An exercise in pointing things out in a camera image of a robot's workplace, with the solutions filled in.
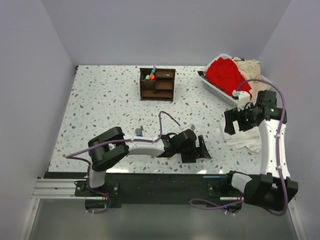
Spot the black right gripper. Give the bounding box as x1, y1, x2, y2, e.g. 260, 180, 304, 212
224, 103, 257, 135

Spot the blue pen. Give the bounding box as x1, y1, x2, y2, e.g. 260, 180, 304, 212
202, 175, 225, 179

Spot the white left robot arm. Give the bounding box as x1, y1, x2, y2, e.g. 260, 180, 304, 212
85, 126, 212, 196

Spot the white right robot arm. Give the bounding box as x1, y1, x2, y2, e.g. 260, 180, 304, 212
222, 90, 299, 215

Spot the white folded towel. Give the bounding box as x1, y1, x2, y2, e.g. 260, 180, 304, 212
220, 121, 262, 153

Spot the white plastic laundry basket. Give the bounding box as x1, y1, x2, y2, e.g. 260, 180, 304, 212
197, 53, 273, 108

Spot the red cloth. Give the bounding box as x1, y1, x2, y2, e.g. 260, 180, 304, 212
205, 57, 245, 96

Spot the beige cloth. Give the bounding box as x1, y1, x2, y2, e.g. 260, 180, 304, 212
232, 57, 270, 103

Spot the white green-capped pen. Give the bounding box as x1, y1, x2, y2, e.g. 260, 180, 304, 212
140, 125, 146, 137

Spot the blue glue stick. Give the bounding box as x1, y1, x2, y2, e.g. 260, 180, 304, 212
135, 128, 143, 137

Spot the brown wooden desk organizer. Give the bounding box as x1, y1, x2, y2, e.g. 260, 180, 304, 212
139, 67, 176, 102

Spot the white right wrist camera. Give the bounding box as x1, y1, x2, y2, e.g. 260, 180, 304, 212
232, 90, 251, 111

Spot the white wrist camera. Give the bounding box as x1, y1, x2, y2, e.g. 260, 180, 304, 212
178, 124, 196, 131
232, 90, 251, 111

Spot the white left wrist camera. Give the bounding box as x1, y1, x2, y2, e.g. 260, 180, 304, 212
178, 124, 196, 131

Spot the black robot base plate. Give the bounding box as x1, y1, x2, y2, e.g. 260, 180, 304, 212
44, 172, 242, 214

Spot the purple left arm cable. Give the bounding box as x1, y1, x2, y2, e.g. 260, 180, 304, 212
65, 111, 185, 214

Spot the aluminium rail frame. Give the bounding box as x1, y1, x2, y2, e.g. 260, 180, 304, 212
20, 167, 307, 240

